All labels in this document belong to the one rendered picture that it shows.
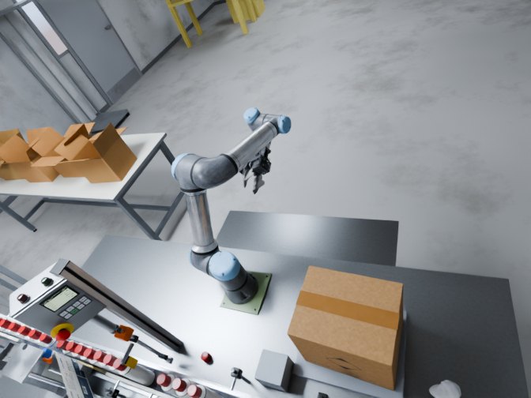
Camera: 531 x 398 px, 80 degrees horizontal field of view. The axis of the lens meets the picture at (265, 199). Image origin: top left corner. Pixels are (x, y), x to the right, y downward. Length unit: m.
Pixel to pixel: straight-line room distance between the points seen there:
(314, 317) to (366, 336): 0.16
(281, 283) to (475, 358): 0.73
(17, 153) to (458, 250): 3.73
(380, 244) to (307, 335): 0.62
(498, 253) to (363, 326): 1.64
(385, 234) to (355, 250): 0.15
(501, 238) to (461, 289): 1.24
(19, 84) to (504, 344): 6.02
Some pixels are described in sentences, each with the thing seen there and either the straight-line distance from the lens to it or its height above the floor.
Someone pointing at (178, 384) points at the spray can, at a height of 1.08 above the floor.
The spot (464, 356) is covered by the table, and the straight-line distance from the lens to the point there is 1.31.
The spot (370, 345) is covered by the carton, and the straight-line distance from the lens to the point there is 0.99.
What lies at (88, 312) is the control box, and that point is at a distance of 1.18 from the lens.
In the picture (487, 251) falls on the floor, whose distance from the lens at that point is 2.52.
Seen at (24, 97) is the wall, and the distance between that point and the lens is 6.04.
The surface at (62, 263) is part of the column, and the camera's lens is 1.08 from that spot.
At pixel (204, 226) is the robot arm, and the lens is 1.32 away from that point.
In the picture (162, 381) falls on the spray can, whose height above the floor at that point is 1.08.
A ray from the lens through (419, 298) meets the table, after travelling 1.37.
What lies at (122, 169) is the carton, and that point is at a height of 0.84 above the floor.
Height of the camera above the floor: 2.06
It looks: 44 degrees down
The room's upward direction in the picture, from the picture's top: 25 degrees counter-clockwise
